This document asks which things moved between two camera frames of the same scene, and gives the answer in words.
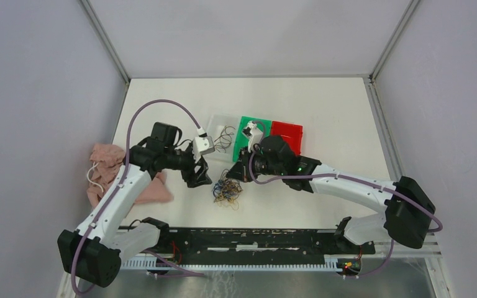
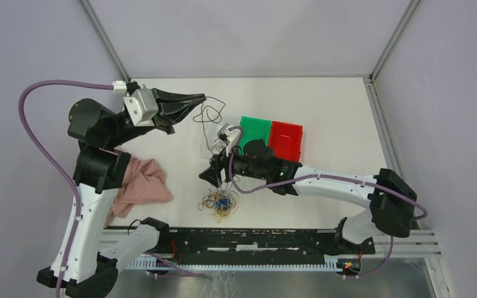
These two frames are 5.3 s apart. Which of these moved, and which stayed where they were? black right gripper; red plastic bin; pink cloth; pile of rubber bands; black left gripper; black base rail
Moved: black left gripper; black right gripper; pink cloth; pile of rubber bands
Stayed: red plastic bin; black base rail
